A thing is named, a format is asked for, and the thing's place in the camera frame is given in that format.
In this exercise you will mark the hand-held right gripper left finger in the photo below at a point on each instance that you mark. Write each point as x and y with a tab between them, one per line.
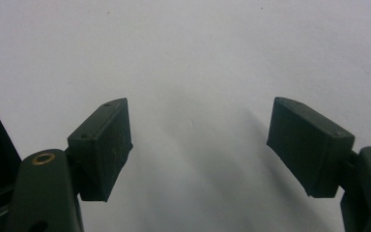
101	151

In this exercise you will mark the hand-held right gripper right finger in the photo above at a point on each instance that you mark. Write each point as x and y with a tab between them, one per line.
309	148

